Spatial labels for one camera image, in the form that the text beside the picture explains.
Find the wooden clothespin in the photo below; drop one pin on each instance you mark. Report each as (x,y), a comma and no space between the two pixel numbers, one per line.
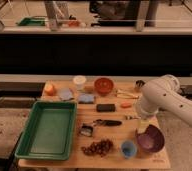
(125,94)

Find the white plastic cup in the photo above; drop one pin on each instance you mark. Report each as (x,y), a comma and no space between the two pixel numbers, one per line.
(79,81)

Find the orange carrot toy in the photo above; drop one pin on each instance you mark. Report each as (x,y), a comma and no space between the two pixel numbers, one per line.
(126,105)

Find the grey blue cloth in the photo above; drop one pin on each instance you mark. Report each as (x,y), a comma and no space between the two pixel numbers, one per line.
(65,94)

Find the orange round fruit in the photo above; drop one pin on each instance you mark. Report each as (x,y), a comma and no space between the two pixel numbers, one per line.
(49,89)

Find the green plastic tray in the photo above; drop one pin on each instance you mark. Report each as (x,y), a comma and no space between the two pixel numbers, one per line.
(48,133)

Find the small blue cup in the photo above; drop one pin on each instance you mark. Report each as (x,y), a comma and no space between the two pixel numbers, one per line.
(128,149)

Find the red bowl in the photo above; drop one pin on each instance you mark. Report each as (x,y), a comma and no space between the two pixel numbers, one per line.
(103,86)

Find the black handled peeler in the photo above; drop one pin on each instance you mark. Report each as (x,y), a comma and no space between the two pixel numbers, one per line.
(108,123)

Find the wooden board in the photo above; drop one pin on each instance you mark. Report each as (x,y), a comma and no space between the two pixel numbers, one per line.
(117,134)

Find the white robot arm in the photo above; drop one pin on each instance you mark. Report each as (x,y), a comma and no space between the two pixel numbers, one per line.
(162,92)

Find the blue sponge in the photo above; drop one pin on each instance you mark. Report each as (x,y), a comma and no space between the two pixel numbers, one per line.
(86,99)

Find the bunch of dark grapes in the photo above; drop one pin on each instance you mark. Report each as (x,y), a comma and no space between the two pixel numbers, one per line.
(101,148)

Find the purple bowl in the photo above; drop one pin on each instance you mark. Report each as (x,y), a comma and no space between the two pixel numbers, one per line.
(152,140)

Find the small metal cup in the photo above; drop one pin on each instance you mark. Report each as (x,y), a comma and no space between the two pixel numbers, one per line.
(139,84)

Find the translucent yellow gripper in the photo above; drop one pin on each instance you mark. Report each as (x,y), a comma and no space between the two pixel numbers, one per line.
(143,125)

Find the background green tray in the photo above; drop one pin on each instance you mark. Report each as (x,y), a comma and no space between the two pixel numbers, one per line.
(32,21)

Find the black binder clip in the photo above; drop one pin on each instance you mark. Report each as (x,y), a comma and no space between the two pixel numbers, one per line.
(86,130)

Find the black eraser block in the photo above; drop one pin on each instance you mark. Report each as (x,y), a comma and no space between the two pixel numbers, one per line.
(105,107)

